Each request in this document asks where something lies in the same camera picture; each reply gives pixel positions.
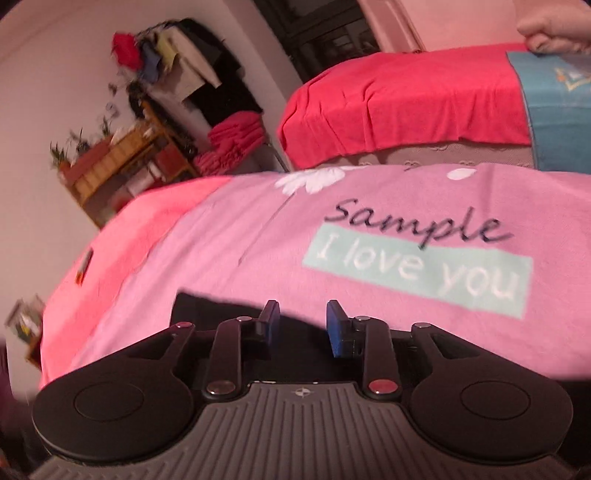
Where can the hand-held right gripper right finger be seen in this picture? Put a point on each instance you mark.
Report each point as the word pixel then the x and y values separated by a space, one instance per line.
pixel 336 334

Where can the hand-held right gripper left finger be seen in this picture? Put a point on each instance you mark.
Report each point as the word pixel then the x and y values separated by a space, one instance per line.
pixel 273 325

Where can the black pants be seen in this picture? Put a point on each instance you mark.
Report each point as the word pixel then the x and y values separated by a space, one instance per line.
pixel 203 309

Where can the pink printed blanket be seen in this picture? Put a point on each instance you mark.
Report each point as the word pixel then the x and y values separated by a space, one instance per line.
pixel 369 221

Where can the coral bed sheet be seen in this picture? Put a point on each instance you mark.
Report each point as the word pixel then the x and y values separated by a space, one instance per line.
pixel 115 258

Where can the stack of pink folded clothes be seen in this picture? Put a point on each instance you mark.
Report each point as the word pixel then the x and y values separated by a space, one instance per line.
pixel 233 138

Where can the small orange object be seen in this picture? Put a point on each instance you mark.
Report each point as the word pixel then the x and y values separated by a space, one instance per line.
pixel 84 266

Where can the beige mattress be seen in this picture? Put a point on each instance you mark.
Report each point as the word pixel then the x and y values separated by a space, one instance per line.
pixel 438 154

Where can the wooden shelf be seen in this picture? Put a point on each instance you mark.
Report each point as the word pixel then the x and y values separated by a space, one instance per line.
pixel 115 161

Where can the red bed cover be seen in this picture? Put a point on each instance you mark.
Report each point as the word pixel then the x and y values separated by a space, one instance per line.
pixel 406 101

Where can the potted plant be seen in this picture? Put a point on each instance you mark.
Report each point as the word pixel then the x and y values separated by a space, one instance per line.
pixel 69 150

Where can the pile of hanging clothes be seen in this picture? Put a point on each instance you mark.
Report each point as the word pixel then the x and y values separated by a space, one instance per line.
pixel 203 64

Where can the dark window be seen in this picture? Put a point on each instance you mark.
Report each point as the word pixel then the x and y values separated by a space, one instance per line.
pixel 318 32

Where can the teal patterned quilt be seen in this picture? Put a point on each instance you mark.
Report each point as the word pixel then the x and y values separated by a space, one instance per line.
pixel 561 120

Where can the pink curtain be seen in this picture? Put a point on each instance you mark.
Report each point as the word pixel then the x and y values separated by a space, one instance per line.
pixel 452 23

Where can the beige cloth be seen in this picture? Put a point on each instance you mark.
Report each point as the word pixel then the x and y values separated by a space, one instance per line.
pixel 561 30

